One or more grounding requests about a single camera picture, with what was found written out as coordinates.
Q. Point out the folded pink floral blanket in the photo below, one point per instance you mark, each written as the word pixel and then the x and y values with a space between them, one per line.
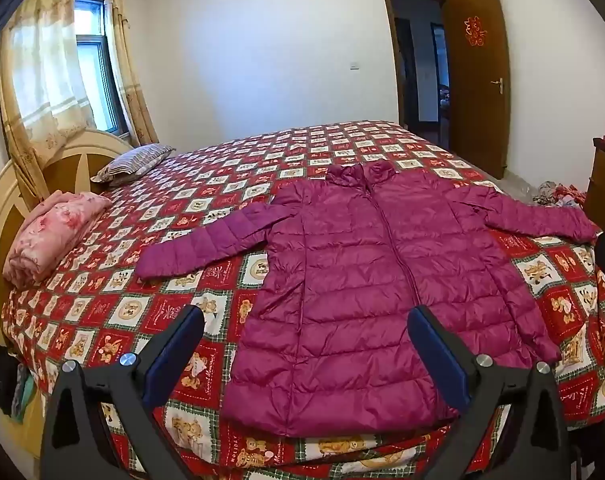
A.
pixel 52 235

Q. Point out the magenta quilted down jacket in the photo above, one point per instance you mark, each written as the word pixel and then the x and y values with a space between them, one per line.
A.
pixel 352 285

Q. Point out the wooden bed headboard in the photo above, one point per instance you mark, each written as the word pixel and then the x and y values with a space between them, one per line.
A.
pixel 67 170

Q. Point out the brown wooden door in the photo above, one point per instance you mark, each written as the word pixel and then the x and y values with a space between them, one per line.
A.
pixel 477 105

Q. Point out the red door decoration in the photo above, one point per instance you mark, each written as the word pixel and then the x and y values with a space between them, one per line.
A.
pixel 475 30

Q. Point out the brown door frame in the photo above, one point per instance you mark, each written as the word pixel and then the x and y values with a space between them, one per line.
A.
pixel 395 60

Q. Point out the sheer yellow curtain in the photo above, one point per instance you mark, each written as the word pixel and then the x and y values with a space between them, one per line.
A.
pixel 37 85

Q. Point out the wooden dresser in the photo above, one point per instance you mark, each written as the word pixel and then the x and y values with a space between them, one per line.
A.
pixel 604 190

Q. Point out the striped pillow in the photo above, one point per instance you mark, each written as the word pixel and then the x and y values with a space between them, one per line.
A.
pixel 132 162

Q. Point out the dark clothes beside bed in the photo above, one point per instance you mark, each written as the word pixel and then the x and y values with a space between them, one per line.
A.
pixel 2 380

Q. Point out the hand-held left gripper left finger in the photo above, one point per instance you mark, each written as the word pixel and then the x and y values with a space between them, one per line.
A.
pixel 175 355

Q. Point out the clothes pile on floor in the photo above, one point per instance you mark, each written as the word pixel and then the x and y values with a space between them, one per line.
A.
pixel 557 194

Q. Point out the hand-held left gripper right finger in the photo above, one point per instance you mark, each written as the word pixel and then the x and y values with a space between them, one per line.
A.
pixel 440 355

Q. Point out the yellow patterned curtain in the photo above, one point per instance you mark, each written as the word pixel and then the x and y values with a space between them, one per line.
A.
pixel 130 75

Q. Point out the red bear-print bed quilt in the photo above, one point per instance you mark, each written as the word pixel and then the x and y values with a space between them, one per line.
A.
pixel 132 310

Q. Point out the window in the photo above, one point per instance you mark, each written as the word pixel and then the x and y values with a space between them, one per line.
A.
pixel 95 70

